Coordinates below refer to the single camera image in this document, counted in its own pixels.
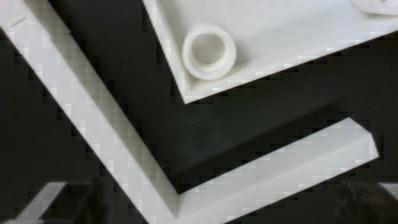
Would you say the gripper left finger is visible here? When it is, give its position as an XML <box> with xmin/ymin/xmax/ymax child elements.
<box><xmin>5</xmin><ymin>182</ymin><xmax>65</xmax><ymax>224</ymax></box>

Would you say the white square tabletop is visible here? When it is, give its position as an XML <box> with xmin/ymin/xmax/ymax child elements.
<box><xmin>142</xmin><ymin>0</ymin><xmax>398</xmax><ymax>103</ymax></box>

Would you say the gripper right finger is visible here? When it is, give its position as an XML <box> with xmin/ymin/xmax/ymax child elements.
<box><xmin>376</xmin><ymin>182</ymin><xmax>398</xmax><ymax>200</ymax></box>

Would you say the white L-shaped obstacle fence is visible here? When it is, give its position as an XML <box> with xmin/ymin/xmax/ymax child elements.
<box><xmin>0</xmin><ymin>0</ymin><xmax>378</xmax><ymax>224</ymax></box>

